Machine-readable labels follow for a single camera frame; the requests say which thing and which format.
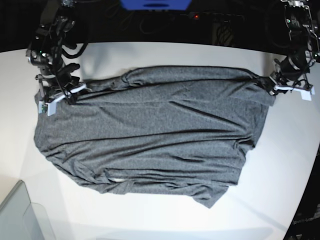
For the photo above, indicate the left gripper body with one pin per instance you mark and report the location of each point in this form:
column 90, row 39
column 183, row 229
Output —
column 289, row 75

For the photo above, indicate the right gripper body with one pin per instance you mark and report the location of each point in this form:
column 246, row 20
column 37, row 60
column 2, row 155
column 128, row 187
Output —
column 59, row 83

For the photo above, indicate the grey t-shirt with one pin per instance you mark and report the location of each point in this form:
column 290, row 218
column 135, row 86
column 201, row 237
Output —
column 173, row 130

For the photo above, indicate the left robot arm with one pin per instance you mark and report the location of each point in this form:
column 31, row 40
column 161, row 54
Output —
column 300, row 25

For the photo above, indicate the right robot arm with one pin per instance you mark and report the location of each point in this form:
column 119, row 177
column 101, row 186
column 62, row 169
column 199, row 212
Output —
column 46, row 52

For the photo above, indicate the black power strip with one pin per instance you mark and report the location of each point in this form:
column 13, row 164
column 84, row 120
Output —
column 215, row 16

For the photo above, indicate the blue plastic bin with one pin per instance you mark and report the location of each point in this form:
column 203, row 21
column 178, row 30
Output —
column 139, row 5

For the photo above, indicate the translucent grey tray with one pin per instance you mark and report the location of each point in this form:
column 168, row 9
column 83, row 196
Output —
column 21, row 219

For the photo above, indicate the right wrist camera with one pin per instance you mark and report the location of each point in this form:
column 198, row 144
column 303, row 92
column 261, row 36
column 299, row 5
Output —
column 49, row 108

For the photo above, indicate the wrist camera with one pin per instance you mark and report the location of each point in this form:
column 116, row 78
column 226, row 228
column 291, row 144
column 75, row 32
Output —
column 49, row 108
column 306, row 94

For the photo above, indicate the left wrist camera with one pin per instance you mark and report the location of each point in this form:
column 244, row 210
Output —
column 306, row 94

